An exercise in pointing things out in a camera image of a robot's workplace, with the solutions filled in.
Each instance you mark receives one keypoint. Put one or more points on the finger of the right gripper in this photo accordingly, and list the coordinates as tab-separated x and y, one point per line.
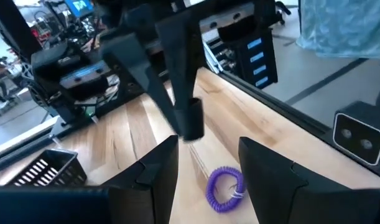
137	65
180	56

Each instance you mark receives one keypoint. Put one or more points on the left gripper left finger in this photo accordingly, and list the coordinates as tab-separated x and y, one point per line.
152	193

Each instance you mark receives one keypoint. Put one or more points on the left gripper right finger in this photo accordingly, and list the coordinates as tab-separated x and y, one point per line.
270	193

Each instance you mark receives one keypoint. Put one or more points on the blue lit monitor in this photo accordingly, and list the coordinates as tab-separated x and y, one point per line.
79	6

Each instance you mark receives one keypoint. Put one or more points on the black slotted plastic basket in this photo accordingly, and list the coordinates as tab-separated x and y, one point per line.
74	174

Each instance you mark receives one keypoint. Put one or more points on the black cabinet with blue labels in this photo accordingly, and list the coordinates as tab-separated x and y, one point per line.
272	62

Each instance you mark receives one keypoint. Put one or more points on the teal patterned cloth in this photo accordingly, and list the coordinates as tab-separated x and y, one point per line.
342	28

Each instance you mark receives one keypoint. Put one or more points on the black table-level camera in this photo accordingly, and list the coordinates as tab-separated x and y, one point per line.
354	127

